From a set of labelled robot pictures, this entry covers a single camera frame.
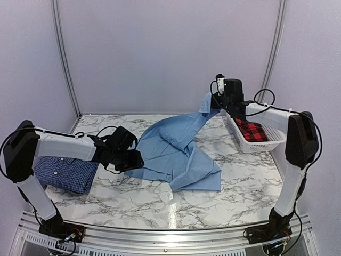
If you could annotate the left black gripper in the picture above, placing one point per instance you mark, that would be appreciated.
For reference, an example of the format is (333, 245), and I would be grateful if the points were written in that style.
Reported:
(136, 162)

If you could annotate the red black plaid shirt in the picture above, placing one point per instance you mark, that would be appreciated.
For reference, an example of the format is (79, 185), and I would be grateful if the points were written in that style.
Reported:
(252, 132)

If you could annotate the aluminium frame post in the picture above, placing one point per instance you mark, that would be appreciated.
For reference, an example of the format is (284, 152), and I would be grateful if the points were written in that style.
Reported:
(63, 57)
(275, 43)

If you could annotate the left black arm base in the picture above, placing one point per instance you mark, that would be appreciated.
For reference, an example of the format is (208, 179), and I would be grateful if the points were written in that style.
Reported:
(56, 227)

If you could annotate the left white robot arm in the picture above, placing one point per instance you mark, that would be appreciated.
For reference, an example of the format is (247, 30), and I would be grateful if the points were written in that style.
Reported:
(26, 142)

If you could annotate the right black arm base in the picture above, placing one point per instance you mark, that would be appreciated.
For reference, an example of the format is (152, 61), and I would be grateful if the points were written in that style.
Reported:
(278, 227)

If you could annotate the left aluminium frame post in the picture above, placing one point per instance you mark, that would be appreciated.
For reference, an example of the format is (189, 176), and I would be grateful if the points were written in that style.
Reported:
(63, 57)

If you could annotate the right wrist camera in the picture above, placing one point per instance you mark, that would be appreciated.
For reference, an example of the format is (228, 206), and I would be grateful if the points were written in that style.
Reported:
(220, 83)

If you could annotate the folded blue checked shirt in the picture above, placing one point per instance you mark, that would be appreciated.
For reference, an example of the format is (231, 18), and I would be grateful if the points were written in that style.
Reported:
(70, 174)

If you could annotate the white plastic basket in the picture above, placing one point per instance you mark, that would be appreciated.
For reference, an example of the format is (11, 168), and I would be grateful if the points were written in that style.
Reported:
(275, 138)

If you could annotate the light blue long sleeve shirt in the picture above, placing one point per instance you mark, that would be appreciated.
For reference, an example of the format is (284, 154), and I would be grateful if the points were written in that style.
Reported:
(171, 155)

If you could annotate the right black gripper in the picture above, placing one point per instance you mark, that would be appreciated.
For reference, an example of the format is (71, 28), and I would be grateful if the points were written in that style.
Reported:
(215, 104)

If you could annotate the front aluminium rail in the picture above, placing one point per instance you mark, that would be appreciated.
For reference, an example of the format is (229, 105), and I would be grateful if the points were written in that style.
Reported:
(99, 240)

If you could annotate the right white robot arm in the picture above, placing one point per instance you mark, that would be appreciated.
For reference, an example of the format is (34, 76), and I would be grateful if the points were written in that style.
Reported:
(303, 136)

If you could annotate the right aluminium frame post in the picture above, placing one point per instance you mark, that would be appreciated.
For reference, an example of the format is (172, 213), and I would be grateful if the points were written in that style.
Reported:
(275, 43)

